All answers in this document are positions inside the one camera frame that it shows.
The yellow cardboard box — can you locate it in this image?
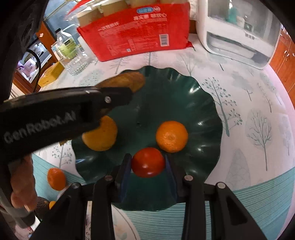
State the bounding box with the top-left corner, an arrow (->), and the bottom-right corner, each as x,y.
38,62 -> 65,88

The large yellow orange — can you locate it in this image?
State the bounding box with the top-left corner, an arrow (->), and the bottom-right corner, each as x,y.
82,116 -> 118,152

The white countertop sterilizer appliance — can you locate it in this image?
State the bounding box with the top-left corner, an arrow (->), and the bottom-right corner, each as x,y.
197,0 -> 282,69

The tree pattern tablecloth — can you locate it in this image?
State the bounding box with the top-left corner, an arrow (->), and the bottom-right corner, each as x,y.
32,35 -> 294,239

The larger red tomato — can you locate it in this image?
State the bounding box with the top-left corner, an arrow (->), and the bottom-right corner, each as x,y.
131,147 -> 166,178

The black cable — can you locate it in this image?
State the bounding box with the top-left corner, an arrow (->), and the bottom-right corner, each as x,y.
26,48 -> 42,93

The spotted ripe banana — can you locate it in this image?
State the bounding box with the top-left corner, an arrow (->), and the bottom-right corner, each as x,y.
95,71 -> 145,93

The dark brown avocado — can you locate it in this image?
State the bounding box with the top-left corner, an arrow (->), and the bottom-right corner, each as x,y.
34,196 -> 49,221

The small yellow kumquat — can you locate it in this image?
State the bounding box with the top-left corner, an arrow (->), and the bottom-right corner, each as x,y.
49,201 -> 56,210

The red paper cup package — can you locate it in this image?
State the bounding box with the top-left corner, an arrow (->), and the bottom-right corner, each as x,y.
65,1 -> 191,61

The clear drinking glass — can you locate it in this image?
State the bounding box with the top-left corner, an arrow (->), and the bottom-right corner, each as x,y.
65,52 -> 92,76

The mandarin orange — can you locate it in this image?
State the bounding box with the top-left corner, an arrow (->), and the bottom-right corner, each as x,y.
155,121 -> 188,153
47,167 -> 67,191

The person left hand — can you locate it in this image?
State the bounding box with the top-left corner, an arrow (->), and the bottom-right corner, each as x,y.
11,155 -> 37,212

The dark green scalloped plate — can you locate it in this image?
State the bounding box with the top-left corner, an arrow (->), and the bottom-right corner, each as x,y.
71,65 -> 224,212

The clear bottle green label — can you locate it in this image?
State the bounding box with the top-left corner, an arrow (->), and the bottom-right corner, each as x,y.
55,28 -> 77,59

